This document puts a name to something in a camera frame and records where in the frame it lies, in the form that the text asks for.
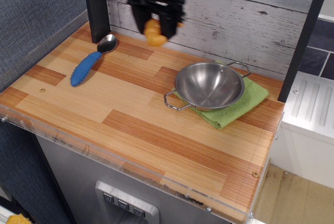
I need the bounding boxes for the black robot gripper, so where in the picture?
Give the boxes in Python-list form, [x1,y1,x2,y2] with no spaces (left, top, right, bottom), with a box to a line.
[127,0,185,39]

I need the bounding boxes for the orange plastic croissant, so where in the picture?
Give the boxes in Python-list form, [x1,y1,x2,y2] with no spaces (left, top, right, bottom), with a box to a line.
[143,18,169,46]

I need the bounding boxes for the clear acrylic edge guard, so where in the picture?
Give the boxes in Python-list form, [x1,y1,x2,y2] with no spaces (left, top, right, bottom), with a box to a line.
[1,106,255,223]

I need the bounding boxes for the steel cabinet front with dispenser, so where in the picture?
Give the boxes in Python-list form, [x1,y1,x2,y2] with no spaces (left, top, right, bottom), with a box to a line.
[37,137,227,223]

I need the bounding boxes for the white ribbed appliance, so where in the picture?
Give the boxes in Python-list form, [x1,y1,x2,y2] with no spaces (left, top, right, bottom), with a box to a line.
[270,72,333,188]

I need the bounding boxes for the yellow object at corner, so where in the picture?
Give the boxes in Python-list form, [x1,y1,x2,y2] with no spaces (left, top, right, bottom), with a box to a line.
[6,214,32,224]

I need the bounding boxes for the blue-handled metal spoon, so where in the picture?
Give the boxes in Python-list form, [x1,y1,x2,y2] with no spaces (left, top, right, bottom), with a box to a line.
[70,34,117,87]

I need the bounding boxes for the black left vertical post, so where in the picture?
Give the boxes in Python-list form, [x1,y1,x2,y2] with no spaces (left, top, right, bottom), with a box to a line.
[86,0,110,43]

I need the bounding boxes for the black vertical post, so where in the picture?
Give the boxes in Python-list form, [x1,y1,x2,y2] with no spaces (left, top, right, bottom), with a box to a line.
[86,0,110,43]
[278,0,324,102]

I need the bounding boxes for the small steel pan with handles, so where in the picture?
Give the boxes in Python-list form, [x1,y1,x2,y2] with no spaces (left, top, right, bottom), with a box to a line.
[164,61,252,111]

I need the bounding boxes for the black right vertical post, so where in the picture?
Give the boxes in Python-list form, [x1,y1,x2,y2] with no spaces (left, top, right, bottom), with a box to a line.
[278,0,324,102]

